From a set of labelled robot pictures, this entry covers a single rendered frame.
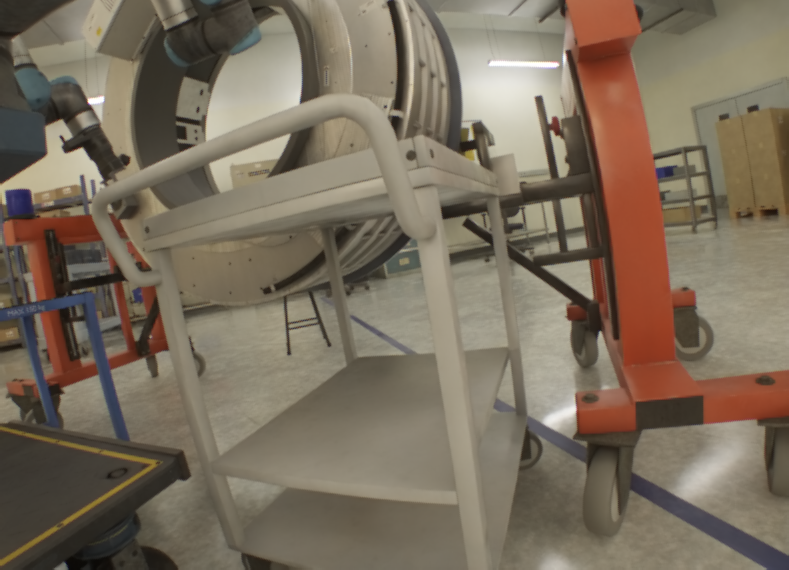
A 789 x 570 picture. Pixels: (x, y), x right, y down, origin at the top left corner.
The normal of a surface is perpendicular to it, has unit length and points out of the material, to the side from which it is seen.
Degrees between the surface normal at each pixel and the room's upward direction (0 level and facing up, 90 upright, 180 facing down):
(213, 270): 90
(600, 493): 59
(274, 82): 90
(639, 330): 90
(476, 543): 90
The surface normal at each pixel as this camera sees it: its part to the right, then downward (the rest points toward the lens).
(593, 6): -0.39, 0.12
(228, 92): 0.28, 0.00
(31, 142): 0.92, -0.15
